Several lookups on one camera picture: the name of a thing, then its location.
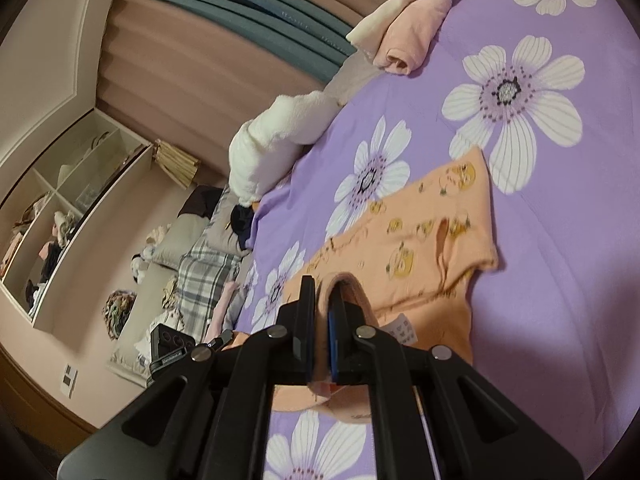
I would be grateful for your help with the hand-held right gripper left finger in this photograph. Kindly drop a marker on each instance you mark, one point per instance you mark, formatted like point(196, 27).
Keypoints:
point(300, 330)

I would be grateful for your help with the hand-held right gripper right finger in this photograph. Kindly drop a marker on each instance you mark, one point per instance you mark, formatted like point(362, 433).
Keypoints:
point(346, 340)

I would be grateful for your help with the orange cartoon print shirt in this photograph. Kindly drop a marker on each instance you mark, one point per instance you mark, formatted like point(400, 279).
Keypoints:
point(420, 250)

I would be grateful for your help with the pale pink clothes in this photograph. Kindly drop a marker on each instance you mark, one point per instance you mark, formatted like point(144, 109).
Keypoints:
point(222, 310)

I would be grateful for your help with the dark navy clothes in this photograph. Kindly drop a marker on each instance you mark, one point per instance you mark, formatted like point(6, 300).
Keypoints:
point(242, 225)

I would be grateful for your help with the pile of clothes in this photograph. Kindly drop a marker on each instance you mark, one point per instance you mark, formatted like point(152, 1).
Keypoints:
point(30, 217)

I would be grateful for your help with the cream patterned cloth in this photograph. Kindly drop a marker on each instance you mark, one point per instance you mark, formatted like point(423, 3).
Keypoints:
point(169, 305)

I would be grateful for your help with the multicoloured patterned bundle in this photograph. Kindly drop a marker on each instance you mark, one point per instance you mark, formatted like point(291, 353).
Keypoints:
point(119, 312)

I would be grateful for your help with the grey plaid blanket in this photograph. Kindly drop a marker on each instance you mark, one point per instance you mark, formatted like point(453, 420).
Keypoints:
point(207, 275)

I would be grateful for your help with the white plush toy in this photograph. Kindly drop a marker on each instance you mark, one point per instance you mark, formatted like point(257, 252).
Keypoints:
point(147, 255)

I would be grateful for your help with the grey pillow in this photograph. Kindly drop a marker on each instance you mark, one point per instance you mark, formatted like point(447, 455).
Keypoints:
point(180, 240)
point(225, 225)

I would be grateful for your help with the dark brown pillow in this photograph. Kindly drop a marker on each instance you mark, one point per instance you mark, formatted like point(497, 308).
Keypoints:
point(200, 202)

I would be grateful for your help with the straw-coloured fringe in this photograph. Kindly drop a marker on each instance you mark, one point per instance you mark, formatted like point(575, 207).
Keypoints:
point(175, 165)

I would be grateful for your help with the white fluffy blanket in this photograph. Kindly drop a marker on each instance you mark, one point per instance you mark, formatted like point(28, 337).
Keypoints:
point(280, 130)

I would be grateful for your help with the purple floral blanket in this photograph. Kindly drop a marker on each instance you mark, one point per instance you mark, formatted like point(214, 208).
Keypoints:
point(540, 200)

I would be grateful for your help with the pink folded garment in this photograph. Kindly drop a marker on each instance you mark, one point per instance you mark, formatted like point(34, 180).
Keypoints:
point(415, 30)

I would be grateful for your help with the teal curtain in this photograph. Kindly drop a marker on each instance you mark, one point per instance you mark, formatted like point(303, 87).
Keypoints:
point(250, 15)

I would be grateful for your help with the cream folded cloth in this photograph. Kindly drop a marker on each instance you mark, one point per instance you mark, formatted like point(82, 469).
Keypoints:
point(390, 7)

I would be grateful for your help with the white wall socket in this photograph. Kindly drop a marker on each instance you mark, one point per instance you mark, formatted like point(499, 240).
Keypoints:
point(70, 381)

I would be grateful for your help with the white wall shelf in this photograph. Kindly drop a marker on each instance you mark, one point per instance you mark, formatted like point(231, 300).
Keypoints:
point(85, 220)

